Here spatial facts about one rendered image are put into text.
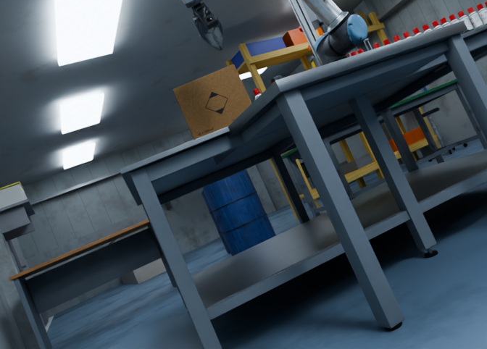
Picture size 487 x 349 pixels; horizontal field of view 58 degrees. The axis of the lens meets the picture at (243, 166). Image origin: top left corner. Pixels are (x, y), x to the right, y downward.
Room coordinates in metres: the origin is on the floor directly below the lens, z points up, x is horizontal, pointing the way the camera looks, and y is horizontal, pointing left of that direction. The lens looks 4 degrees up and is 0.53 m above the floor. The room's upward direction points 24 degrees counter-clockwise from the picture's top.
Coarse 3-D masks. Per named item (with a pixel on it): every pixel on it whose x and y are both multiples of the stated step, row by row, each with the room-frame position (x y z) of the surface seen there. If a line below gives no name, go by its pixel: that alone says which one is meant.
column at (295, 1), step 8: (288, 0) 2.42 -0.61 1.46; (296, 0) 2.40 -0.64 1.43; (296, 8) 2.38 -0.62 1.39; (296, 16) 2.42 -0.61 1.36; (304, 16) 2.39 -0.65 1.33; (304, 24) 2.38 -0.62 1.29; (304, 32) 2.41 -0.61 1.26; (312, 32) 2.39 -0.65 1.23; (312, 40) 2.38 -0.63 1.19; (312, 48) 2.41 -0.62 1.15; (320, 64) 2.41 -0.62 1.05
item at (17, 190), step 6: (6, 186) 4.89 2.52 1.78; (12, 186) 4.92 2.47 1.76; (18, 186) 4.94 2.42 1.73; (0, 192) 4.87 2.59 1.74; (6, 192) 4.89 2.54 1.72; (12, 192) 4.91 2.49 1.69; (18, 192) 4.93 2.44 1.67; (24, 192) 5.24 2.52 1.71; (0, 198) 4.86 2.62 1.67; (6, 198) 4.88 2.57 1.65; (12, 198) 4.90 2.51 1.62; (18, 198) 4.92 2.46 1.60; (24, 198) 4.95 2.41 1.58; (0, 204) 4.85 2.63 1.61; (6, 204) 4.87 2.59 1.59
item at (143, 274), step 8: (136, 232) 7.67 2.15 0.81; (152, 264) 7.68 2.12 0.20; (160, 264) 7.73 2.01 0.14; (136, 272) 7.56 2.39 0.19; (144, 272) 7.61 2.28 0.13; (152, 272) 7.66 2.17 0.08; (160, 272) 7.71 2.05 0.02; (128, 280) 8.62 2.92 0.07; (136, 280) 7.59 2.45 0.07; (144, 280) 7.59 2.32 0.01
